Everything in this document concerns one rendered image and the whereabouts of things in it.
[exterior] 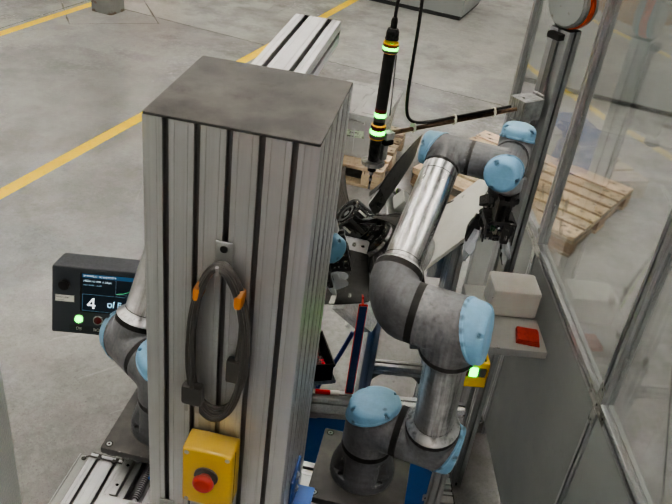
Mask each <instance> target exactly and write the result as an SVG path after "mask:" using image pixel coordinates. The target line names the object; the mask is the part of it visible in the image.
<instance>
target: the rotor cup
mask: <svg viewBox="0 0 672 504"><path fill-rule="evenodd" d="M359 210H361V211H362V212H363V213H364V214H365V215H366V217H364V216H363V215H362V214H361V213H360V212H359ZM346 211H349V213H348V214H347V215H346V216H344V214H345V212H346ZM373 216H375V214H374V213H373V212H372V211H371V210H370V209H369V208H368V207H367V206H366V205H365V204H364V203H362V202H361V201H360V200H359V199H353V200H351V201H349V202H347V203H346V204H345V205H344V206H343V207H342V208H341V209H340V210H339V211H338V212H337V214H336V217H337V222H338V226H339V229H344V228H343V227H344V226H345V227H346V228H347V229H348V230H349V231H350V232H351V233H348V232H347V231H346V230H345V236H348V237H353V238H357V239H362V240H367V241H369V242H370V244H369V247H368V251H367V253H368V252H370V251H371V250H372V249H374V248H375V247H376V246H377V245H378V244H379V243H380V242H381V241H382V240H383V238H384V237H385V235H386V233H387V231H388V228H389V223H388V222H386V223H382V225H380V226H377V224H376V223H367V224H362V223H361V222H364V221H367V220H362V219H363V218H370V217H373Z"/></svg>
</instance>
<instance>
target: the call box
mask: <svg viewBox="0 0 672 504"><path fill-rule="evenodd" d="M486 358H487V362H485V361H484V363H483V364H482V365H480V366H477V365H475V366H473V368H478V369H479V368H484V369H487V372H486V375H485V378H482V377H471V376H469V375H468V376H465V380H464V384H463V386H469V387H480V388H484V386H485V383H486V379H487V376H488V372H489V369H490V360H489V356H488V354H487V357H486Z"/></svg>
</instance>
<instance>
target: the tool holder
mask: <svg viewBox="0 0 672 504"><path fill-rule="evenodd" d="M386 130H390V129H386ZM394 137H395V132H393V131H392V130H390V132H388V133H386V132H385V136H384V140H382V146H381V152H380V155H379V161H378V162H375V163H374V162H370V161H368V155H365V156H363V157H362V159H361V164H362V165H363V166H365V167H367V168H371V169H380V168H383V167H384V165H385V160H386V159H387V152H388V146H390V145H393V142H394V140H393V139H394Z"/></svg>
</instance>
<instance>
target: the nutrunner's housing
mask: <svg viewBox="0 0 672 504"><path fill-rule="evenodd" d="M397 25H398V17H397V18H394V17H393V18H392V20H391V26H390V27H388V29H387V31H386V36H385V39H386V40H388V41H392V42H396V41H399V29H398V28H397ZM381 146H382V141H374V140H371V139H370V144H369V155H368V161H370V162H374V163H375V162H378V161H379V155H380V152H381Z"/></svg>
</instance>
